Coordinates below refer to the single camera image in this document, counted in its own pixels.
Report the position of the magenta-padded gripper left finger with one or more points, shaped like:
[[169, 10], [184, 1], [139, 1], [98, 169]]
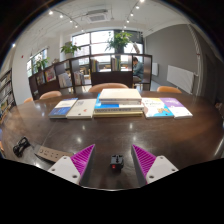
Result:
[[61, 166]]

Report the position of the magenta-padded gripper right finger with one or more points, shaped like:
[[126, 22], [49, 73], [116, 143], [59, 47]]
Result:
[[163, 167]]

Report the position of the black charger with red button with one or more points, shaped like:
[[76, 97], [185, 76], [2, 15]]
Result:
[[116, 161]]

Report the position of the black power strip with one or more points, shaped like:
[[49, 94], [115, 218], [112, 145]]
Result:
[[51, 154]]

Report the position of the blue-covered book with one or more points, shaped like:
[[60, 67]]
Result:
[[63, 107]]

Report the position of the white book with colourful print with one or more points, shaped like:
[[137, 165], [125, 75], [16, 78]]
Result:
[[155, 108]]

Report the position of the white-covered book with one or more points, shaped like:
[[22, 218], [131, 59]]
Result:
[[81, 108]]

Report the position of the purple and white book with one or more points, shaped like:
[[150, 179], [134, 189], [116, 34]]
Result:
[[178, 107]]

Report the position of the cream thick book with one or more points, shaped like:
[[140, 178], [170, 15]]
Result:
[[116, 114]]

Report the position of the large blue-edged book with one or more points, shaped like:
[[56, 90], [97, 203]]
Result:
[[105, 106]]

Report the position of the grey-white book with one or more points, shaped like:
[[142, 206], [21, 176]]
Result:
[[120, 94]]

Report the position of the orange chairs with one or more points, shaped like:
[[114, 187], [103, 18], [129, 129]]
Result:
[[108, 86]]

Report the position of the person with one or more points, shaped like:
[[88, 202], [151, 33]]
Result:
[[138, 70]]

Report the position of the dark curved shelf unit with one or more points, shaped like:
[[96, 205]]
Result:
[[110, 76]]

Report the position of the small potted green plant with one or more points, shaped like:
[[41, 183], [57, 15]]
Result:
[[41, 63]]

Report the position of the medium potted green plant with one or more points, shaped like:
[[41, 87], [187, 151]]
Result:
[[70, 49]]

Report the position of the large window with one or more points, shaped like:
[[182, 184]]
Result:
[[100, 38]]

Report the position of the large potted green plant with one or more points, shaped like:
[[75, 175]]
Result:
[[119, 40]]

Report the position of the ceiling air conditioner unit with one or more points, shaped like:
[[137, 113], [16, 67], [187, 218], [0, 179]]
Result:
[[96, 16]]

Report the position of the ceiling lights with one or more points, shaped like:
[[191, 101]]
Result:
[[50, 12]]

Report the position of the wall bookshelf unit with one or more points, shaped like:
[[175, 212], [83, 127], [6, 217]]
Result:
[[5, 96]]

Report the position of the white wall radiator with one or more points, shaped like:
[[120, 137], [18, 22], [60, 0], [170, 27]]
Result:
[[180, 78]]

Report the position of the small white wall panel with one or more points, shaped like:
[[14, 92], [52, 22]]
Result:
[[155, 69]]

